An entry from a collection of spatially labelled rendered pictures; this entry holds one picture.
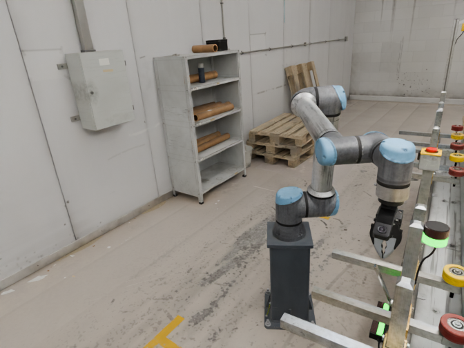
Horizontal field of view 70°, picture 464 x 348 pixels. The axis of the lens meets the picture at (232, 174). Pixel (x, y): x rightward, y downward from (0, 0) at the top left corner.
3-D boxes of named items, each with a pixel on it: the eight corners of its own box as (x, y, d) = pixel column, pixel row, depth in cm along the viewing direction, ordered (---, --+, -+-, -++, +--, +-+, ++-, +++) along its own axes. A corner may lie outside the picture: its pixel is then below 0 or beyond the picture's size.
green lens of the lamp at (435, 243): (420, 244, 90) (422, 237, 89) (422, 233, 95) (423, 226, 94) (447, 249, 87) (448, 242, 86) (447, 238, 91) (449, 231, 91)
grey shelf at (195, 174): (172, 196, 389) (152, 57, 329) (219, 170, 455) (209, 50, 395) (201, 204, 364) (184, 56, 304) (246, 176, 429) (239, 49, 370)
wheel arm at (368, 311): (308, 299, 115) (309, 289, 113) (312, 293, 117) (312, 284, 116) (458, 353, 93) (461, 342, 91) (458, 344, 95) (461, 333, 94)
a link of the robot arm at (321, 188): (302, 207, 197) (308, 82, 159) (331, 205, 197) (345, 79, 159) (307, 223, 184) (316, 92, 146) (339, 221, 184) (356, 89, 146)
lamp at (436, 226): (411, 291, 96) (423, 228, 88) (413, 279, 101) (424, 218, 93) (435, 297, 93) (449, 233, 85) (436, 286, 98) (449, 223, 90)
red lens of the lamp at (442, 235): (422, 236, 89) (423, 228, 88) (424, 225, 94) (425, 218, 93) (448, 242, 86) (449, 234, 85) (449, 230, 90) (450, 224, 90)
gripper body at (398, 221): (402, 226, 105) (407, 192, 100) (398, 240, 98) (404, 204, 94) (376, 221, 109) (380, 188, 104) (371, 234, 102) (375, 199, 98)
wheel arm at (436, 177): (377, 174, 211) (378, 168, 210) (378, 172, 214) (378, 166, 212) (458, 186, 189) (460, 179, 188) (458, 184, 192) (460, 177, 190)
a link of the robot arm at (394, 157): (405, 135, 97) (424, 146, 88) (400, 175, 102) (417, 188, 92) (373, 137, 97) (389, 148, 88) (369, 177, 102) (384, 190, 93)
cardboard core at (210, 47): (191, 45, 361) (212, 44, 344) (196, 45, 367) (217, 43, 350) (192, 53, 364) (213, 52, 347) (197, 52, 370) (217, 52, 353)
